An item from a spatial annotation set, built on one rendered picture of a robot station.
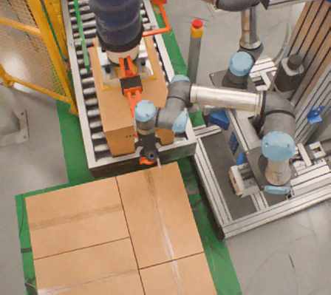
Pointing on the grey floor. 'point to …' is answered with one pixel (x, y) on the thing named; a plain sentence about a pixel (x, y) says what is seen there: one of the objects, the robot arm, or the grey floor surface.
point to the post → (193, 56)
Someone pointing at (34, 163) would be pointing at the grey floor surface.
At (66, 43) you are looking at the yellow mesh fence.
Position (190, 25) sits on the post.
